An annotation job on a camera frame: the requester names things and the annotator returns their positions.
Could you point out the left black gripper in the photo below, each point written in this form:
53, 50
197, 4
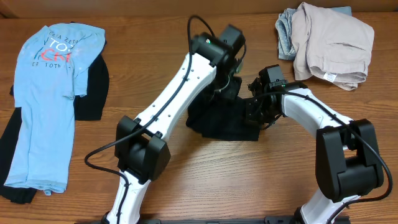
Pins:
232, 86

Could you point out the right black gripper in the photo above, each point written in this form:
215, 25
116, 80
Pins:
252, 116

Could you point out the black t-shirt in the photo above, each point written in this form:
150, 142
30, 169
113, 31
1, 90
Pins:
220, 119

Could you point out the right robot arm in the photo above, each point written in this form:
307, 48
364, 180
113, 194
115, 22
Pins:
347, 161

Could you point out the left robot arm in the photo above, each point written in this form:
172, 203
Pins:
207, 72

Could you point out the grey-blue folded garment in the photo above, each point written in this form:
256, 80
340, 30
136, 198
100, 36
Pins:
284, 29

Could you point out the beige folded pants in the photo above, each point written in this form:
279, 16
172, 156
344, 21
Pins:
331, 46

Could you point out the black garment under pile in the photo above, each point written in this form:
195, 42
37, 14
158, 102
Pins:
86, 108

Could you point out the light blue printed t-shirt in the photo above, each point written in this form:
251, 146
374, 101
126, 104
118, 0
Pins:
51, 70

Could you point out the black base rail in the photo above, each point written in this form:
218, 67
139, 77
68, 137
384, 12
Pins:
211, 221

